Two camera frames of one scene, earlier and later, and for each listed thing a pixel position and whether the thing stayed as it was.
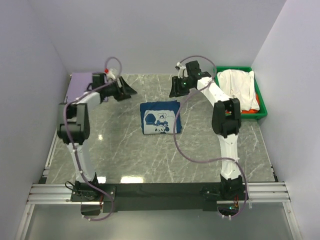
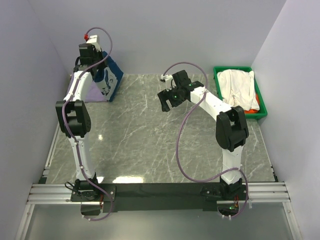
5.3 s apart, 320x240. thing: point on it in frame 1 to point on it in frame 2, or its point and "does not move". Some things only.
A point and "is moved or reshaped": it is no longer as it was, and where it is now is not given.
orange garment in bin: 249,111 does not move
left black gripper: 119,95 to 102,66
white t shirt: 240,84 does not move
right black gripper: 175,82 to 164,96
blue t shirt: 160,117 is moved or reshaped
